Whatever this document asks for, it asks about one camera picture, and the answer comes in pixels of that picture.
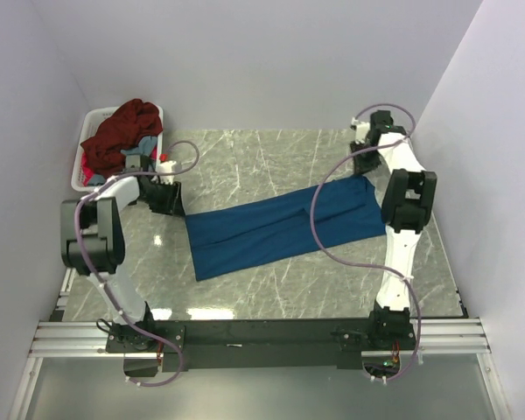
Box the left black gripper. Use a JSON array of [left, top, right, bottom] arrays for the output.
[[139, 178, 186, 217]]

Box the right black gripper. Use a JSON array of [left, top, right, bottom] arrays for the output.
[[348, 137, 381, 176]]

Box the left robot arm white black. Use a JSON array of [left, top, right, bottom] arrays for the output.
[[60, 160, 185, 352]]

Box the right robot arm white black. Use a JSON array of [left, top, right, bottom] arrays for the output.
[[350, 109, 438, 349]]

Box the grey blue t shirt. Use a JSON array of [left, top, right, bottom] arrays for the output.
[[121, 136, 158, 159]]

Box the pink garment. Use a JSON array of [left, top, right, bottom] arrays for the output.
[[80, 152, 95, 186]]

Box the dark red t shirt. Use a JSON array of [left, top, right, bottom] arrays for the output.
[[81, 99, 163, 178]]

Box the white laundry basket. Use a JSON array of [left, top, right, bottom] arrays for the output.
[[71, 104, 163, 192]]

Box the black base beam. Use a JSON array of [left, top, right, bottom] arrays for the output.
[[106, 308, 417, 372]]

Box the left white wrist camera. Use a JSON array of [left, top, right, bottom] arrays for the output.
[[156, 154, 180, 185]]

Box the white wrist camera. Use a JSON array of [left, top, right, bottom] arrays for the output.
[[350, 117, 370, 144], [156, 154, 180, 185]]

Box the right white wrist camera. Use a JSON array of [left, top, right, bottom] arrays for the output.
[[350, 117, 370, 144]]

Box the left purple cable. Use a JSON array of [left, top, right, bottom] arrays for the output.
[[73, 140, 201, 389]]

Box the purple cable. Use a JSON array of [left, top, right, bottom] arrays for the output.
[[309, 102, 423, 382], [73, 140, 201, 389]]

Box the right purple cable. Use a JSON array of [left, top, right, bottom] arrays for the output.
[[309, 102, 423, 382]]

